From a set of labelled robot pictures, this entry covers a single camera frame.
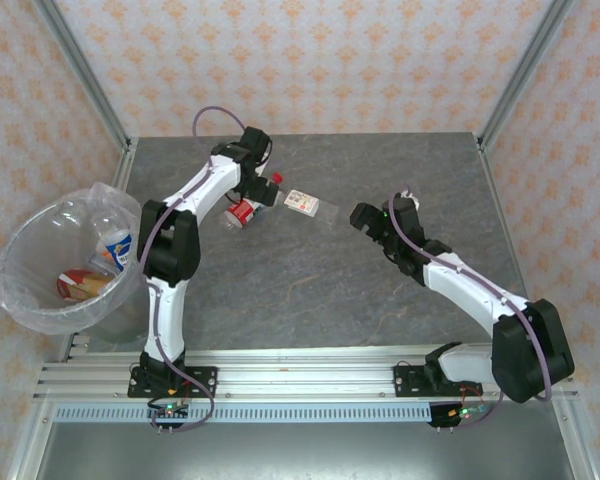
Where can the red label plastic bottle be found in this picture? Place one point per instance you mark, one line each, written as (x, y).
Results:
(240, 211)

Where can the blue label plastic bottle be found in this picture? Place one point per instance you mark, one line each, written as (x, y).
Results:
(120, 247)

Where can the gold and red bottle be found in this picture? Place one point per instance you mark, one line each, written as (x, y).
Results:
(80, 282)

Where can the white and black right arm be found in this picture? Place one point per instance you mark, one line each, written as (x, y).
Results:
(470, 290)

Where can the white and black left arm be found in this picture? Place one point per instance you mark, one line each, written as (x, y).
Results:
(165, 310)

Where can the clear plastic bin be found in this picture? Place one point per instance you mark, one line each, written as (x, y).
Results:
(110, 192)

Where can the white label plastic bottle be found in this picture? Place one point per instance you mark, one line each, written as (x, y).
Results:
(300, 201)

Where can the right circuit board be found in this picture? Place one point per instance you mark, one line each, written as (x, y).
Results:
(460, 414)

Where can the circuit board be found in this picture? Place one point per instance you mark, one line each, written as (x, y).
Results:
(460, 414)
(169, 411)

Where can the grey metal lower panel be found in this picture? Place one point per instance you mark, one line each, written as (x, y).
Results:
(305, 452)

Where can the left circuit board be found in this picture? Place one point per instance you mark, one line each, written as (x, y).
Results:
(169, 411)

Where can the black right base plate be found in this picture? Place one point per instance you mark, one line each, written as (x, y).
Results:
(410, 380)

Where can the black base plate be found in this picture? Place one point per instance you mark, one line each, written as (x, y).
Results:
(410, 380)
(200, 380)

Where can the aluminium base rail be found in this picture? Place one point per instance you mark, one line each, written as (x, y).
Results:
(305, 375)

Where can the aluminium frame post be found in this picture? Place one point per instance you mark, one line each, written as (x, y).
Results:
(87, 70)
(525, 70)

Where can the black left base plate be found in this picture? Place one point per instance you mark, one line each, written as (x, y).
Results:
(200, 380)

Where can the aluminium frame leg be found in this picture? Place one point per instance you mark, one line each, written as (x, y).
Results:
(577, 440)
(30, 440)

